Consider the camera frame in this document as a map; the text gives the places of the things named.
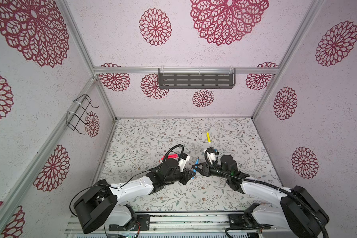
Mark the aluminium front rail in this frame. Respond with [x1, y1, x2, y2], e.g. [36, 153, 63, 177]
[64, 212, 286, 236]

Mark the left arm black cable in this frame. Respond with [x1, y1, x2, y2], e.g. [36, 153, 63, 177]
[69, 144, 185, 216]

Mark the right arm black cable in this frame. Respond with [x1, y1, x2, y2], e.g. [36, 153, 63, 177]
[204, 148, 329, 238]

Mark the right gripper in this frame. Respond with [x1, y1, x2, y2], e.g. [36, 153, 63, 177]
[192, 162, 230, 181]

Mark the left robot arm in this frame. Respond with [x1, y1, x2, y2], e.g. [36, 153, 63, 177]
[70, 158, 195, 234]

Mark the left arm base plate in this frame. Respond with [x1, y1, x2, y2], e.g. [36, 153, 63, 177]
[109, 214, 151, 232]

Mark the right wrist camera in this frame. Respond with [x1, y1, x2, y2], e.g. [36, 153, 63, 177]
[205, 147, 219, 164]

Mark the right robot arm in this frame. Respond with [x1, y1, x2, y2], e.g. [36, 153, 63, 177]
[193, 153, 330, 238]

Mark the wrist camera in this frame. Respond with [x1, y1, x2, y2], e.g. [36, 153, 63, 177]
[205, 147, 219, 164]
[178, 153, 190, 173]

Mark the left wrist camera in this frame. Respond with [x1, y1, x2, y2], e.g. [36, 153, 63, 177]
[178, 153, 190, 173]

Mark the yellow highlighter pen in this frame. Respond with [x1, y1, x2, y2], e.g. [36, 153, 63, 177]
[206, 132, 211, 143]

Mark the upper pink highlighter pen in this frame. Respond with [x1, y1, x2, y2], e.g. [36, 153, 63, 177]
[168, 154, 179, 159]

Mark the blue highlighter pen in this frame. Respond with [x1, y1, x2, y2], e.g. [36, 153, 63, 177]
[193, 157, 199, 172]

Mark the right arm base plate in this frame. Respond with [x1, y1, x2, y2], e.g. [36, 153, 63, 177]
[228, 213, 271, 230]

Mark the black wire wall rack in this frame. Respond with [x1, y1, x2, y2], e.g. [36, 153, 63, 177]
[65, 94, 99, 135]

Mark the grey slotted wall shelf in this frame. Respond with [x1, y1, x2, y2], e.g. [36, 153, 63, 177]
[158, 68, 236, 89]

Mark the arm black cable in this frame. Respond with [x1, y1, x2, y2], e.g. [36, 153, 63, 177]
[204, 148, 329, 238]
[69, 144, 185, 216]

